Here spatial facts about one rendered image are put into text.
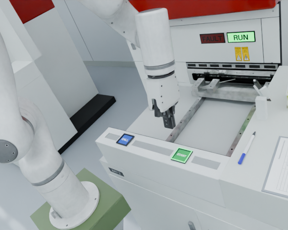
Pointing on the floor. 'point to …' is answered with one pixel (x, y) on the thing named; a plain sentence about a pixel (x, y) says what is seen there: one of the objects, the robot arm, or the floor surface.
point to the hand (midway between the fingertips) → (169, 121)
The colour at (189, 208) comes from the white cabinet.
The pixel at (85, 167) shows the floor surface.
